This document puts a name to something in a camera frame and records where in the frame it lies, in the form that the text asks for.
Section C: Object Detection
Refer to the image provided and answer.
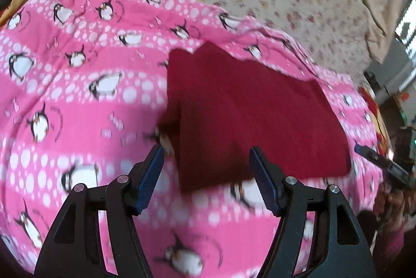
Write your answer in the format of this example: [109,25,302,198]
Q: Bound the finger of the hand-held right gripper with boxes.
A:
[354,144,412,189]

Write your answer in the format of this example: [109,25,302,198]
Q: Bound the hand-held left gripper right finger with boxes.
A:
[249,146,379,278]

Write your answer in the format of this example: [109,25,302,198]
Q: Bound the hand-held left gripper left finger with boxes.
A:
[33,144,165,278]

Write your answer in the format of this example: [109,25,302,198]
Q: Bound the dark red fleece sweater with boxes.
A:
[157,41,352,193]

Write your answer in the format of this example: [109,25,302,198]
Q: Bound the person's right hand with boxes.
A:
[373,182,407,233]

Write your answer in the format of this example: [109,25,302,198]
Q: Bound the pink penguin print blanket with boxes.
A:
[0,0,391,278]

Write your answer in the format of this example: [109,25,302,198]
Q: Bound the bright window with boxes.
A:
[393,0,416,93]

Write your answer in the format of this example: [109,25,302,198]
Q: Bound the beige pillow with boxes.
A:
[354,0,395,64]

